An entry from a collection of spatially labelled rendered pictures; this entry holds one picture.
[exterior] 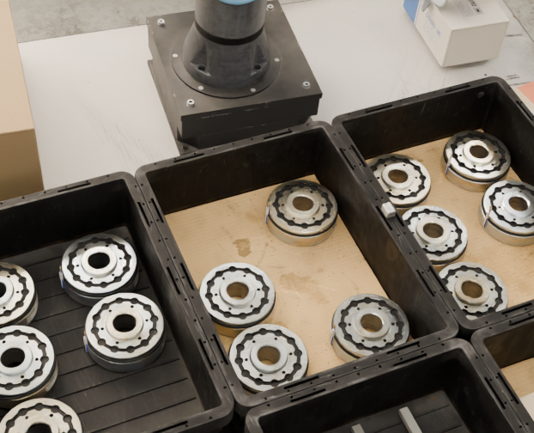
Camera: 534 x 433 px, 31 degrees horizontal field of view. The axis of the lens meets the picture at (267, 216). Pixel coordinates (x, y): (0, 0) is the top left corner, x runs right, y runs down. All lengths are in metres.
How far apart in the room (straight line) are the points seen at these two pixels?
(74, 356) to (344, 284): 0.38
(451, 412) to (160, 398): 0.37
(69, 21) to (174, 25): 1.32
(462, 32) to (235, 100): 0.46
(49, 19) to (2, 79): 1.55
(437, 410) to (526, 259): 0.30
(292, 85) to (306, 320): 0.50
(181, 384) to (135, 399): 0.06
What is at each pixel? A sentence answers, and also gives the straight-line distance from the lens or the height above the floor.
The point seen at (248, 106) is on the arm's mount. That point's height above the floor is 0.80.
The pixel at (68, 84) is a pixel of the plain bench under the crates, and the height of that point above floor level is 0.70.
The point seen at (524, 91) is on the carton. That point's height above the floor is 0.77.
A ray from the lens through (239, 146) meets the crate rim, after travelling 1.38.
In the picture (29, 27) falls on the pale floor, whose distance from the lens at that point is 3.06.
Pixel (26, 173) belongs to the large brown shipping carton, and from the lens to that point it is 1.53.
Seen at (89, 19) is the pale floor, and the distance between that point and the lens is 3.08.
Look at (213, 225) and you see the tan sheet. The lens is 1.42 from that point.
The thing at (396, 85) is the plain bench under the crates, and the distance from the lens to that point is 1.86.
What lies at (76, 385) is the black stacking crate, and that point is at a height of 0.83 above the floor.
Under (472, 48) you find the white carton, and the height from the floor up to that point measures 0.75.
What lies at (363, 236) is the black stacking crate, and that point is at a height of 0.86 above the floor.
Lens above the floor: 1.93
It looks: 50 degrees down
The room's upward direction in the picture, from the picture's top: 6 degrees clockwise
